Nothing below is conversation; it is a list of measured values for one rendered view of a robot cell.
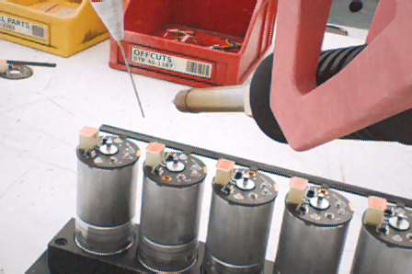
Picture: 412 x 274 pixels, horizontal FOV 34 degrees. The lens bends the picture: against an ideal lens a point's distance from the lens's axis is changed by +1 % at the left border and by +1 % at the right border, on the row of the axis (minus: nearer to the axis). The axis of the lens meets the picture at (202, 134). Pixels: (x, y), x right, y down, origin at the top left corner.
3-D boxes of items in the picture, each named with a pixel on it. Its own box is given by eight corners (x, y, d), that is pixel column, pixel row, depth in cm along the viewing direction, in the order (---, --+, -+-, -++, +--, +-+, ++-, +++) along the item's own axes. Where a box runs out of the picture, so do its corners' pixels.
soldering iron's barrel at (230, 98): (165, 126, 23) (267, 130, 17) (161, 80, 23) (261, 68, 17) (204, 120, 23) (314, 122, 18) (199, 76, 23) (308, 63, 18)
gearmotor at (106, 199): (118, 278, 27) (124, 169, 25) (63, 262, 28) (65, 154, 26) (142, 245, 30) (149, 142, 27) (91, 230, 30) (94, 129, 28)
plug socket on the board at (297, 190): (307, 207, 24) (311, 191, 24) (284, 201, 24) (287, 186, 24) (311, 196, 25) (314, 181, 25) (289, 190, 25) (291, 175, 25)
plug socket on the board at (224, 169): (233, 188, 25) (235, 172, 25) (211, 182, 25) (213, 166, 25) (239, 177, 26) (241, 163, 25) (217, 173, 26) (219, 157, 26)
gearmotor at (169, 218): (183, 297, 27) (195, 188, 24) (126, 280, 27) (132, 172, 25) (201, 262, 29) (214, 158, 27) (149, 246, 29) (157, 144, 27)
